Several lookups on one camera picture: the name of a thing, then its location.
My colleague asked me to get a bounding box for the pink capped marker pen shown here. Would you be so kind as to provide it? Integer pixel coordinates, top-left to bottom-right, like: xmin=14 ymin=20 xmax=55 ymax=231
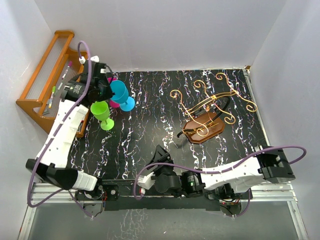
xmin=56 ymin=61 xmax=73 ymax=91

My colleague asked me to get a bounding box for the green wine glass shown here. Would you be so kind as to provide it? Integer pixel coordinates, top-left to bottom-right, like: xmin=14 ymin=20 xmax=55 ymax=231
xmin=90 ymin=101 xmax=115 ymax=131

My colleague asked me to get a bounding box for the aluminium frame rail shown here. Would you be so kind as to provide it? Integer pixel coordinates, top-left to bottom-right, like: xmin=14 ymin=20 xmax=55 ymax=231
xmin=18 ymin=69 xmax=310 ymax=240

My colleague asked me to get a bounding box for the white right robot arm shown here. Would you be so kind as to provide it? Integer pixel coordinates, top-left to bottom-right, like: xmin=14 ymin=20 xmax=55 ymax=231
xmin=133 ymin=146 xmax=296 ymax=200

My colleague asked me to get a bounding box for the gold wire wine glass rack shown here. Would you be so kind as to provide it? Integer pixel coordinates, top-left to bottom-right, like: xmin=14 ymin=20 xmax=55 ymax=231
xmin=170 ymin=72 xmax=258 ymax=144

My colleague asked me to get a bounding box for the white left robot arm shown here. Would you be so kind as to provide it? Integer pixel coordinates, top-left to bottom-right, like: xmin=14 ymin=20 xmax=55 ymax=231
xmin=25 ymin=56 xmax=114 ymax=200

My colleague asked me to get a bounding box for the green capped marker pen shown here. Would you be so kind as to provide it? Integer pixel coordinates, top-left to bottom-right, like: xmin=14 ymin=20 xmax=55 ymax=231
xmin=48 ymin=85 xmax=56 ymax=109

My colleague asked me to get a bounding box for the pink wine glass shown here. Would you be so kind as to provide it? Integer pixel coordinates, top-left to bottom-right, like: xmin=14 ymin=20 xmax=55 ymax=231
xmin=107 ymin=77 xmax=120 ymax=108

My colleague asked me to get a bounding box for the wooden tiered shelf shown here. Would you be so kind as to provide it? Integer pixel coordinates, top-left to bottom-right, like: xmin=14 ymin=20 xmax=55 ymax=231
xmin=16 ymin=30 xmax=84 ymax=133

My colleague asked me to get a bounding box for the blue wine glass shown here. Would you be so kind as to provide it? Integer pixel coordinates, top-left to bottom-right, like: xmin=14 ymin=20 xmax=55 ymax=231
xmin=110 ymin=80 xmax=136 ymax=112

